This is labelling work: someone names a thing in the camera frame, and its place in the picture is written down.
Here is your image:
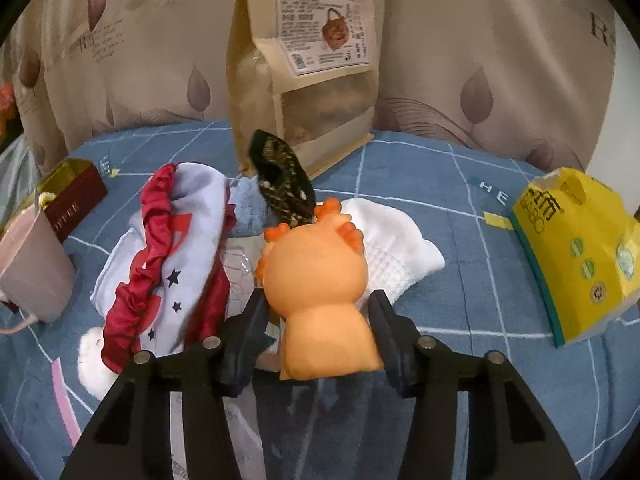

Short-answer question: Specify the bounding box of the leaf-print curtain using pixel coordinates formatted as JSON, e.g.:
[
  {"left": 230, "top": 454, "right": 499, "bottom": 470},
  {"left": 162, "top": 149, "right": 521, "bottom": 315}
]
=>
[{"left": 0, "top": 0, "right": 623, "bottom": 173}]

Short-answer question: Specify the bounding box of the dark red box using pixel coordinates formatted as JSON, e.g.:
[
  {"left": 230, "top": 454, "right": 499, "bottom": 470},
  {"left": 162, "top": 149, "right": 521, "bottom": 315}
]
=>
[{"left": 36, "top": 158, "right": 108, "bottom": 241}]

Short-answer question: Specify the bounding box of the white sock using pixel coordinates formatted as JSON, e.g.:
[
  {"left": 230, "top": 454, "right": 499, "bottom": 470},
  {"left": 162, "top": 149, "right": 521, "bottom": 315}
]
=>
[{"left": 339, "top": 198, "right": 446, "bottom": 307}]

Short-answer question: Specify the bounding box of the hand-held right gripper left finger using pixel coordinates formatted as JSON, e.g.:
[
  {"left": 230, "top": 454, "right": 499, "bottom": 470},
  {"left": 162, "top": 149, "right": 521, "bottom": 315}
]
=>
[{"left": 59, "top": 290, "right": 273, "bottom": 480}]

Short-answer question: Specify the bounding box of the light blue towel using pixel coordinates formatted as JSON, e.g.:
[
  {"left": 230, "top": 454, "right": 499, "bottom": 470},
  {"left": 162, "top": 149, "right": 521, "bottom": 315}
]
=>
[{"left": 227, "top": 177, "right": 273, "bottom": 238}]

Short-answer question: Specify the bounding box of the white red star-print garment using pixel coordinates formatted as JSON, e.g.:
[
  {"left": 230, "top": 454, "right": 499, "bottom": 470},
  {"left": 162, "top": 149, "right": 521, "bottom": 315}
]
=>
[{"left": 90, "top": 162, "right": 238, "bottom": 376}]

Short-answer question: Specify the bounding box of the orange plush toy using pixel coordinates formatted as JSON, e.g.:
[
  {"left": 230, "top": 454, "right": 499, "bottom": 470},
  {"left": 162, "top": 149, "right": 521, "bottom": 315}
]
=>
[{"left": 255, "top": 198, "right": 386, "bottom": 382}]

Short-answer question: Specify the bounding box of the kraft paper snack bag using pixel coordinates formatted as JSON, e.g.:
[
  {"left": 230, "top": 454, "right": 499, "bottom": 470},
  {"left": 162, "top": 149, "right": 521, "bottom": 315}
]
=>
[{"left": 226, "top": 0, "right": 377, "bottom": 181}]

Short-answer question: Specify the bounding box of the yellow tissue pack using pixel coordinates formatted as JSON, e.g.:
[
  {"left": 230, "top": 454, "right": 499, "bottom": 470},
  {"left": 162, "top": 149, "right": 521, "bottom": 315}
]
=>
[{"left": 510, "top": 166, "right": 640, "bottom": 348}]

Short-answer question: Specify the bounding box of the black patterned pouch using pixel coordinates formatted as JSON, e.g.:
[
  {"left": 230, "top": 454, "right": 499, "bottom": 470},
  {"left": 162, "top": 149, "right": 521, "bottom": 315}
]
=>
[{"left": 248, "top": 129, "right": 317, "bottom": 228}]

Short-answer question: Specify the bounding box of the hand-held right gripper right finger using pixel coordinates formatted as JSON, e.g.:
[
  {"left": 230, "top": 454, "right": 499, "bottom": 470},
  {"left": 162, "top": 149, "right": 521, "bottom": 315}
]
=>
[{"left": 367, "top": 290, "right": 583, "bottom": 480}]

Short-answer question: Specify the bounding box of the blue checked bed sheet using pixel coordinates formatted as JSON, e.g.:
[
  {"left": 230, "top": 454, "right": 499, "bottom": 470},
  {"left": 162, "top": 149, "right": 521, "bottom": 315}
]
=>
[{"left": 0, "top": 120, "right": 640, "bottom": 480}]

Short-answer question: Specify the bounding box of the pink paper bag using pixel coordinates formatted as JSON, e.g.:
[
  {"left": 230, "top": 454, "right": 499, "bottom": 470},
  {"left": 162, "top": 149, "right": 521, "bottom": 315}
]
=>
[{"left": 0, "top": 208, "right": 77, "bottom": 336}]

